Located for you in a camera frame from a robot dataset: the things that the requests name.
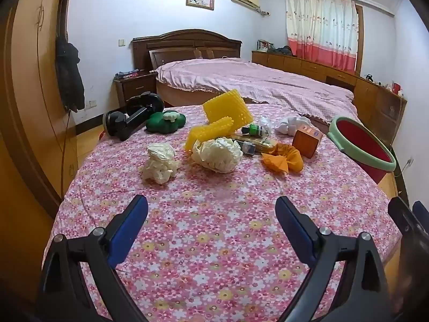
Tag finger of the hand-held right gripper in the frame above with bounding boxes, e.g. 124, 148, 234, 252
413, 200, 429, 231
388, 196, 429, 247

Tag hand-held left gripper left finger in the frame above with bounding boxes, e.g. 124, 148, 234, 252
37, 195, 150, 322

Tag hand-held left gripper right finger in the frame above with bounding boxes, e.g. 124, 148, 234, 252
275, 195, 394, 322

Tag orange paper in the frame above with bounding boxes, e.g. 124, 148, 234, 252
261, 143, 304, 175

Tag small white paper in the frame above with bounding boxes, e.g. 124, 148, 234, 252
142, 142, 182, 185

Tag red bucket with green rim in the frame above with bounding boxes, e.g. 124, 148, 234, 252
327, 116, 398, 184

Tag orange cardboard box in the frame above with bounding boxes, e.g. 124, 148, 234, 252
291, 123, 324, 159

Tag yellow snack packet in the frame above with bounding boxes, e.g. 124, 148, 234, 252
230, 134, 279, 153

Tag white cloth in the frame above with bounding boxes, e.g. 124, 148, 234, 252
275, 114, 313, 135

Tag large white paper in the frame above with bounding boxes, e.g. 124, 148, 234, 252
191, 137, 243, 174

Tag green bottle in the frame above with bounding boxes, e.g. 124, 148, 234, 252
241, 124, 270, 137

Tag small yellow foam net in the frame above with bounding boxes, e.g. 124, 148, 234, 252
184, 116, 233, 151

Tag large yellow foam net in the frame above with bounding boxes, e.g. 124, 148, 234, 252
202, 89, 254, 132

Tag floral tablecloth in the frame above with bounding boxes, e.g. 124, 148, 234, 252
43, 102, 403, 322

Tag black handheld device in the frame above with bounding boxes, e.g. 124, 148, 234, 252
102, 92, 165, 141

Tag green plush toy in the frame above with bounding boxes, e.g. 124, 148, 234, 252
145, 109, 187, 135

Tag brown bed base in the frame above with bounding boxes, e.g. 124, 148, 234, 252
156, 82, 269, 106

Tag dark wooden nightstand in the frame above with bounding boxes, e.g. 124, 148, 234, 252
113, 71, 158, 107

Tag bed with pink cover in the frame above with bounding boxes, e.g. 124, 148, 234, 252
155, 58, 364, 125

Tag wooden wardrobe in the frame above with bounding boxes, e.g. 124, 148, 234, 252
0, 0, 81, 309

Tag long wooden cabinet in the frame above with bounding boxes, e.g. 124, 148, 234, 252
251, 50, 408, 148

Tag black hanging jacket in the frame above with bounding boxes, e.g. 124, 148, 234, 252
55, 35, 86, 113

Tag dark clothes heap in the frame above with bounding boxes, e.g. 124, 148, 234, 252
268, 45, 295, 57

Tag wooden bed headboard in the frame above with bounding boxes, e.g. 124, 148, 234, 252
131, 28, 242, 72

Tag cream and pink curtain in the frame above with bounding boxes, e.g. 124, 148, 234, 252
284, 0, 358, 73

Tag wooden window frame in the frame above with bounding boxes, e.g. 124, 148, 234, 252
354, 4, 364, 76

